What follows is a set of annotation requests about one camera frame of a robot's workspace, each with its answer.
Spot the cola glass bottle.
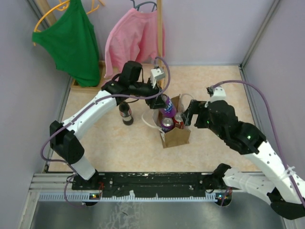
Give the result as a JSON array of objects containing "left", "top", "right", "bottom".
[{"left": 119, "top": 102, "right": 134, "bottom": 125}]

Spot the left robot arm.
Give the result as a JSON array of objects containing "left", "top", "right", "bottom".
[{"left": 50, "top": 61, "right": 165, "bottom": 189}]

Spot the pink t-shirt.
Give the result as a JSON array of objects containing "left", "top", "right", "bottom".
[{"left": 104, "top": 8, "right": 158, "bottom": 79}]

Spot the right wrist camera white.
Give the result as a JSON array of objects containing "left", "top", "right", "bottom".
[{"left": 207, "top": 86, "right": 226, "bottom": 103}]

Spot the grey clothes hanger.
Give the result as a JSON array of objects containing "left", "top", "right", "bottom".
[{"left": 131, "top": 0, "right": 157, "bottom": 12}]

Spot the aluminium frame rail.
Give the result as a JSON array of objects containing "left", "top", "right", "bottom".
[{"left": 29, "top": 173, "right": 77, "bottom": 191}]

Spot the wooden clothes rack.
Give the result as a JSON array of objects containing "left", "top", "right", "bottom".
[{"left": 26, "top": 0, "right": 167, "bottom": 94}]

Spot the yellow clothes hanger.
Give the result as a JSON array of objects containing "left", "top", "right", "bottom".
[{"left": 33, "top": 0, "right": 106, "bottom": 46}]

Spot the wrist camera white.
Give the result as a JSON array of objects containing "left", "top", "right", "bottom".
[
  {"left": 207, "top": 86, "right": 226, "bottom": 103},
  {"left": 150, "top": 67, "right": 165, "bottom": 88}
]

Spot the green tank top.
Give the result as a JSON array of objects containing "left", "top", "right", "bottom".
[{"left": 32, "top": 0, "right": 101, "bottom": 87}]

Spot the red soda can front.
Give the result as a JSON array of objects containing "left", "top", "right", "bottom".
[{"left": 173, "top": 112, "right": 184, "bottom": 129}]

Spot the purple soda can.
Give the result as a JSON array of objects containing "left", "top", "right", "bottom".
[
  {"left": 160, "top": 117, "right": 174, "bottom": 133},
  {"left": 160, "top": 94, "right": 177, "bottom": 118}
]

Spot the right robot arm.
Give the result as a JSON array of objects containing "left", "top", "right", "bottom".
[{"left": 184, "top": 100, "right": 305, "bottom": 220}]

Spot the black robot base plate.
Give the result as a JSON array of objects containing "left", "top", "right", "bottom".
[{"left": 71, "top": 171, "right": 242, "bottom": 207}]

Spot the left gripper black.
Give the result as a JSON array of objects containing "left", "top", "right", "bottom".
[{"left": 130, "top": 77, "right": 169, "bottom": 110}]

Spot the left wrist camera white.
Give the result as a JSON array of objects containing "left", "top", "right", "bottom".
[{"left": 150, "top": 67, "right": 165, "bottom": 88}]

